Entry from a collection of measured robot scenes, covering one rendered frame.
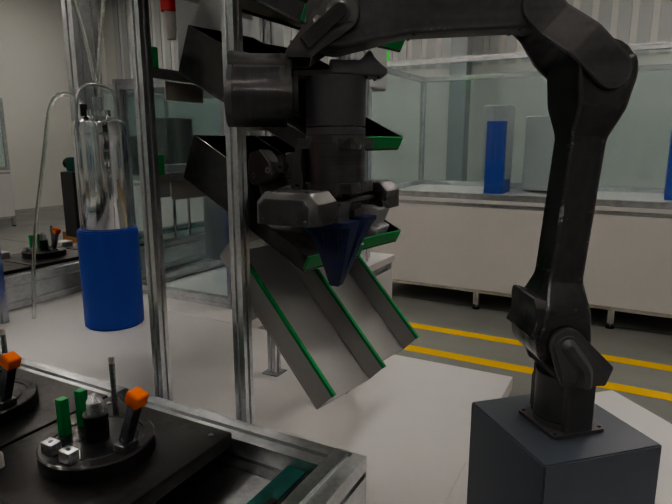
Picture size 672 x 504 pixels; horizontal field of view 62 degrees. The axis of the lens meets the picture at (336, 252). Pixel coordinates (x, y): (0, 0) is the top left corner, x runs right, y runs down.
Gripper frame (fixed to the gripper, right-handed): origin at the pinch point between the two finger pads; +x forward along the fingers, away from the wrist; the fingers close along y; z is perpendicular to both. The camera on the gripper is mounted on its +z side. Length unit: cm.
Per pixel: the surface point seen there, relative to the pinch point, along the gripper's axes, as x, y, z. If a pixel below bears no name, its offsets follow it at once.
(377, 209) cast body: 0.2, -35.5, 11.4
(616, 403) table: 40, -67, -26
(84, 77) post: -30, -73, 127
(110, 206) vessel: 6, -51, 94
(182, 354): 39, -46, 66
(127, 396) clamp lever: 18.6, 6.1, 24.6
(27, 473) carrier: 28.3, 12.4, 35.6
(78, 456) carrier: 25.7, 9.8, 29.4
